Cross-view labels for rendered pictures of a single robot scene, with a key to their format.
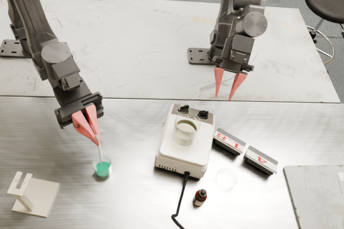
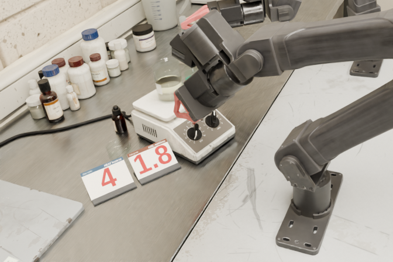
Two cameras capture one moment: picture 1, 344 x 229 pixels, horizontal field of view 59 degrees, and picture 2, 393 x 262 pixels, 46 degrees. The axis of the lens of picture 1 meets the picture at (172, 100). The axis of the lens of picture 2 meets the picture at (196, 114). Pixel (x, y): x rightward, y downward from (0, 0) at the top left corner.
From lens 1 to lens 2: 1.25 m
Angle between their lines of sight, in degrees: 85
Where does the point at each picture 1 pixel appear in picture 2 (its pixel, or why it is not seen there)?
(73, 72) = not seen: outside the picture
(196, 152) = (149, 100)
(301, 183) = (51, 210)
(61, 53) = not seen: outside the picture
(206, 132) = (162, 111)
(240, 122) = (172, 190)
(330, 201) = (8, 227)
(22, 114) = not seen: hidden behind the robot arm
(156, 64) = not seen: hidden behind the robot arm
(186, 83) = (269, 158)
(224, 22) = (309, 125)
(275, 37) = not seen: outside the picture
